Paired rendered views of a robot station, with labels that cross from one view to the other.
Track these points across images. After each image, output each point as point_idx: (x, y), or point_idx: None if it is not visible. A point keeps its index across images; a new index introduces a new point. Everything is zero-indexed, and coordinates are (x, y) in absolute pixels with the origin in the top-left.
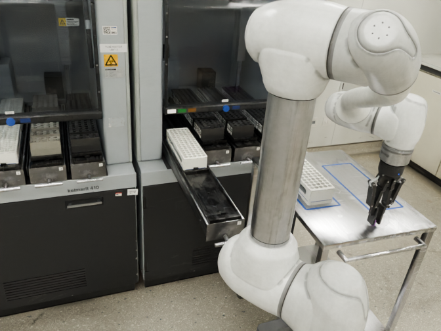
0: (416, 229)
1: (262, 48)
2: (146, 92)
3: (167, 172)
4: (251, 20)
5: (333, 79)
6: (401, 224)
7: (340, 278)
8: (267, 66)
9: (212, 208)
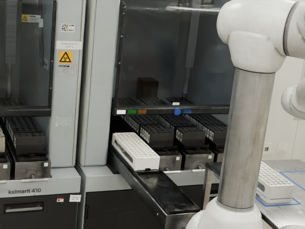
0: None
1: (232, 32)
2: (96, 91)
3: (113, 177)
4: (223, 11)
5: (288, 55)
6: None
7: None
8: (236, 45)
9: (169, 203)
